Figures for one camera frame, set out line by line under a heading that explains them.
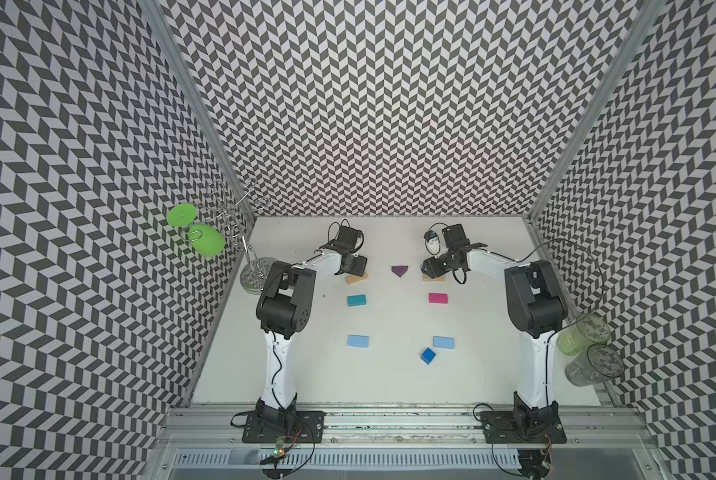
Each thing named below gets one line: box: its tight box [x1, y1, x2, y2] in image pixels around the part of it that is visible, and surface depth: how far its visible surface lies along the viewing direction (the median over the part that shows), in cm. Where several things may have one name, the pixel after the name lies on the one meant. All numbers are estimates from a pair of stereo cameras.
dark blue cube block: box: [420, 347, 437, 365], surface depth 86 cm
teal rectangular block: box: [347, 294, 367, 307], surface depth 97 cm
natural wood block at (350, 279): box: [346, 272, 369, 285], surface depth 101 cm
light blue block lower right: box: [433, 336, 455, 349], surface depth 91 cm
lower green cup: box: [189, 224, 226, 258], surface depth 88 cm
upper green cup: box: [167, 203, 197, 228], surface depth 79 cm
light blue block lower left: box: [347, 334, 369, 348], surface depth 91 cm
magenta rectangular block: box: [428, 292, 448, 304], surface depth 98 cm
